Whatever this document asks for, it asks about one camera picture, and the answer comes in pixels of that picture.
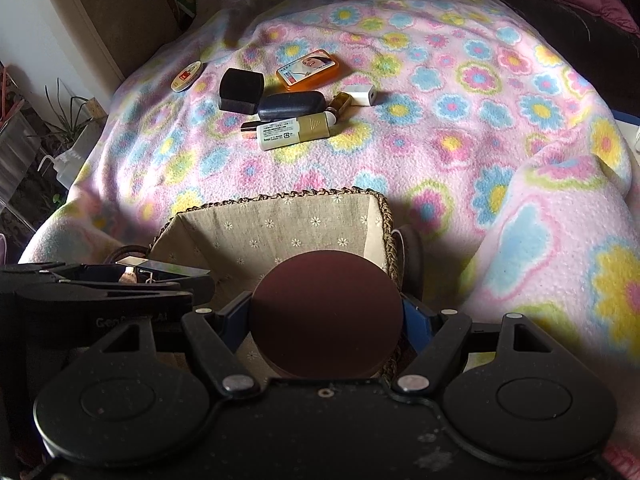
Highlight round maroon compact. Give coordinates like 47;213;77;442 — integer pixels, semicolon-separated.
250;250;404;379

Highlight white and gold tube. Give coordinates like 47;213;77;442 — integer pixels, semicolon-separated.
256;112;336;151

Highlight dark blue glasses case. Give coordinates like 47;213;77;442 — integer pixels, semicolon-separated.
257;91;326;120

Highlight black square box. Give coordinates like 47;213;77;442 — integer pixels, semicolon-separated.
219;68;265;115

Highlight small amber bottle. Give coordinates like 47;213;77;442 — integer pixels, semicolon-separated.
326;92;352;127

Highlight woven basket with fabric liner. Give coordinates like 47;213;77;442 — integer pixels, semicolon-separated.
104;186;424;376

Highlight white squeeze bottle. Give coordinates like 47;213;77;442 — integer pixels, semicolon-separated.
38;148;85;186

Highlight floral fleece blanket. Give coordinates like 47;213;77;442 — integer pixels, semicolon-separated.
22;0;639;452

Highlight potted aloe plant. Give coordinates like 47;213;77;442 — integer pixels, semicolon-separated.
44;79;107;148

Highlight white usb charger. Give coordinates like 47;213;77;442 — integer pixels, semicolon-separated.
343;84;376;107

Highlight oval yellow tin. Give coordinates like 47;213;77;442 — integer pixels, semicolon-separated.
170;61;203;93

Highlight orange toothpaste tin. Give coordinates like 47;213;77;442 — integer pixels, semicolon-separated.
276;50;341;91

